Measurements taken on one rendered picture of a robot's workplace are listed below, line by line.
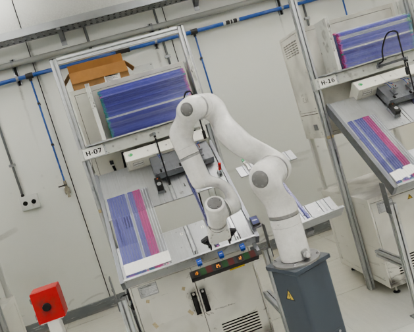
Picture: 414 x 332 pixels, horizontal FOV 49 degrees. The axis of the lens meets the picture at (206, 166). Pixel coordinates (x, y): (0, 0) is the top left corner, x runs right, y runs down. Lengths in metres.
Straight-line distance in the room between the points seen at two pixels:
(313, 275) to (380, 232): 1.14
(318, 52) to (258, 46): 1.36
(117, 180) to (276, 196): 1.14
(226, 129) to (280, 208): 0.37
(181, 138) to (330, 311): 0.90
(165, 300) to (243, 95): 2.28
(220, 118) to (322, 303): 0.81
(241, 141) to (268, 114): 2.56
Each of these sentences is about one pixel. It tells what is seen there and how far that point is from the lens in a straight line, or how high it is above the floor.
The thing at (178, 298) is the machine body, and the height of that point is 0.45.
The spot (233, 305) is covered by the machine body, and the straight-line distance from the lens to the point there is 2.67.
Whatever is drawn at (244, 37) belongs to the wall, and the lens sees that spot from 4.37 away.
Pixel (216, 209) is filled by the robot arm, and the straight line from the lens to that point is 1.87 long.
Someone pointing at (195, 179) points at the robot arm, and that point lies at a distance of 1.90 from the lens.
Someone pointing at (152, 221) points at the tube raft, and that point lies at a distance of 2.38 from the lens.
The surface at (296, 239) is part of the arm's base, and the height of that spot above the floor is 0.80.
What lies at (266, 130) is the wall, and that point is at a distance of 4.31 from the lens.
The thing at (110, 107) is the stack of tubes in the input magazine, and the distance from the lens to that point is 2.61.
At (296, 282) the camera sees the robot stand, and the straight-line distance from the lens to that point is 1.80.
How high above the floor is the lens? 1.32
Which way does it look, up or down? 5 degrees down
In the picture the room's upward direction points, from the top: 17 degrees counter-clockwise
